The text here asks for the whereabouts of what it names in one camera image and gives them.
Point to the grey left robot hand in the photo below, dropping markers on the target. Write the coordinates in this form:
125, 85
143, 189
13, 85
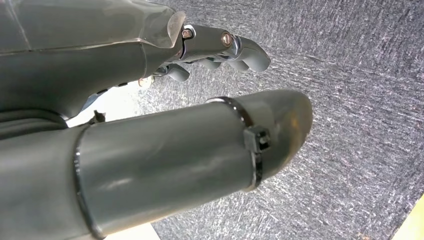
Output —
149, 159

